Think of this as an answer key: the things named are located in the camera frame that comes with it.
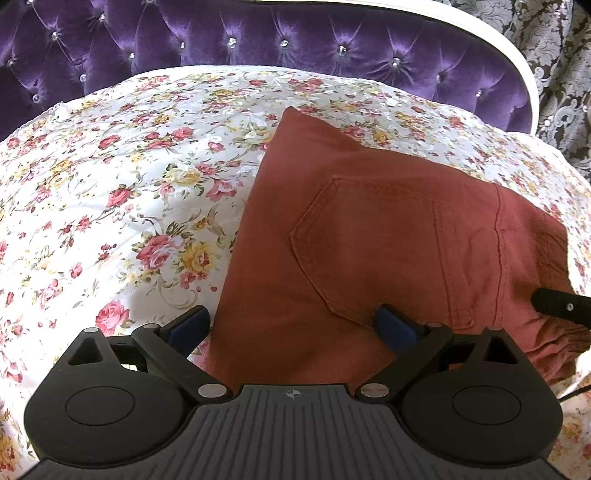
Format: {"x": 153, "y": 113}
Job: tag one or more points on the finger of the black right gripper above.
{"x": 566, "y": 306}

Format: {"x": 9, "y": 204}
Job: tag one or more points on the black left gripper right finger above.
{"x": 419, "y": 350}

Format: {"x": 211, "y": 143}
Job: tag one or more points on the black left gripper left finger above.
{"x": 163, "y": 351}

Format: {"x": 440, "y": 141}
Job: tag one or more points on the rust red pants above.
{"x": 333, "y": 230}

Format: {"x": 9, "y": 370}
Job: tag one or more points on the white floral bed sheet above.
{"x": 120, "y": 208}

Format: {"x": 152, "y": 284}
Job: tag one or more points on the brown floral damask curtain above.
{"x": 554, "y": 37}

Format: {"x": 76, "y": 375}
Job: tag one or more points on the purple tufted velvet sofa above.
{"x": 56, "y": 51}

